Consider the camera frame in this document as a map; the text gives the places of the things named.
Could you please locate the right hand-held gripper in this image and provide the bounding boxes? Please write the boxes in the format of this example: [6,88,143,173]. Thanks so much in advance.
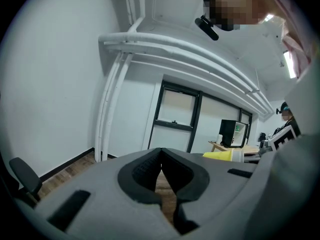
[258,124,298,158]

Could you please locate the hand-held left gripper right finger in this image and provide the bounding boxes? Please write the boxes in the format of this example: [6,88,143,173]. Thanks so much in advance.
[161,147,261,236]

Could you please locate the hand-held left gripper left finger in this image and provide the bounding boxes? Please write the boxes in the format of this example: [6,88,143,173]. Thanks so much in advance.
[33,147,182,240]

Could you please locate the yellow paper cup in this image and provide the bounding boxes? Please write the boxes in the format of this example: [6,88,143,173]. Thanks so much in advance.
[202,150,235,162]

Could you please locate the light wooden table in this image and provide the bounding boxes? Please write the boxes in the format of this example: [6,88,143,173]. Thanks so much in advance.
[208,140,261,157]

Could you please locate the black mini fridge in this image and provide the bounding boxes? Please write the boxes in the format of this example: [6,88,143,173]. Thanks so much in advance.
[219,119,250,149]

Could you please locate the black mesh office chair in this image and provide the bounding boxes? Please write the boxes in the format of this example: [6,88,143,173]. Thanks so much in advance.
[8,157,43,202]

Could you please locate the white vertical pipes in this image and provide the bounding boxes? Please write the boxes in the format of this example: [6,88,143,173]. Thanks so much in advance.
[94,52,135,163]

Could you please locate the black framed window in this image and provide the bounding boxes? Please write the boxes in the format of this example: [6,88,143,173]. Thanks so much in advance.
[147,80,254,154]

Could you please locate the person's pink shirt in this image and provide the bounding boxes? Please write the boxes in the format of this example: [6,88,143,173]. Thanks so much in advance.
[264,0,313,77]

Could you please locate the person's head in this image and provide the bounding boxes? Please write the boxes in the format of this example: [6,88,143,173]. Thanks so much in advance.
[202,0,283,32]

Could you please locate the white insulated ceiling pipes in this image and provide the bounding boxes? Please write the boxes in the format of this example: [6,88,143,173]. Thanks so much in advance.
[98,32,275,121]

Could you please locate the black head-mounted camera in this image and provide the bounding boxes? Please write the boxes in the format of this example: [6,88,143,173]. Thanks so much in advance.
[194,15,220,41]

